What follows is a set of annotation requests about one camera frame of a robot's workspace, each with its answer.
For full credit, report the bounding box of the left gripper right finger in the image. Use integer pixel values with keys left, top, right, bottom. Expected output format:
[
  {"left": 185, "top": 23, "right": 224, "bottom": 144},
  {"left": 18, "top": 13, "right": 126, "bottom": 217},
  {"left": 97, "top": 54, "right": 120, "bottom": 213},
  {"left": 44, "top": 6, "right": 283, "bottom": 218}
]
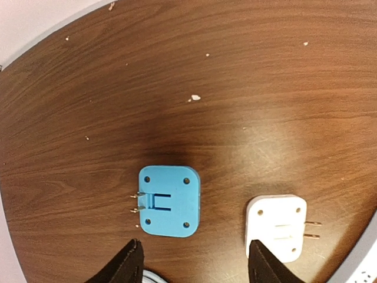
[{"left": 248, "top": 240, "right": 300, "bottom": 283}]

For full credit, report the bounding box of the cyan adapter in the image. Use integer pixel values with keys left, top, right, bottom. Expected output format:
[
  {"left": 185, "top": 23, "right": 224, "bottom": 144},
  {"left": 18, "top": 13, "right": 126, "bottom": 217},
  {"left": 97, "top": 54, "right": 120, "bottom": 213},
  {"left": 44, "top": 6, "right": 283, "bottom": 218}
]
[{"left": 130, "top": 165, "right": 201, "bottom": 238}]

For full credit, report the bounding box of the white round travel adapter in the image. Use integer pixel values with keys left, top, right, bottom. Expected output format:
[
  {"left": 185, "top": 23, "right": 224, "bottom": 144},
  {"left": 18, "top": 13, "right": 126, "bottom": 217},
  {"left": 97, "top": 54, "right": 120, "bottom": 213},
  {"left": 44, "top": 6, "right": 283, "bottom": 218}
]
[{"left": 245, "top": 195, "right": 321, "bottom": 264}]

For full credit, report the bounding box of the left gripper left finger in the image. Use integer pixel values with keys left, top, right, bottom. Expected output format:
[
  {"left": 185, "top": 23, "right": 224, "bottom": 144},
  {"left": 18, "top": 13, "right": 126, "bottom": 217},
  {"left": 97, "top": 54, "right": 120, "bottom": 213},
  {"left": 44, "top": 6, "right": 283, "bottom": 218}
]
[{"left": 87, "top": 239, "right": 144, "bottom": 283}]

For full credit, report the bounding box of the light blue strip cable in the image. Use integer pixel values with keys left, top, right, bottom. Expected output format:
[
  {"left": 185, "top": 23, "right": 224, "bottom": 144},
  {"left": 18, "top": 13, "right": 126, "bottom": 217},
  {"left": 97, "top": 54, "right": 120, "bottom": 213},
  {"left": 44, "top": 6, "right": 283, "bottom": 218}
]
[{"left": 143, "top": 269, "right": 168, "bottom": 283}]

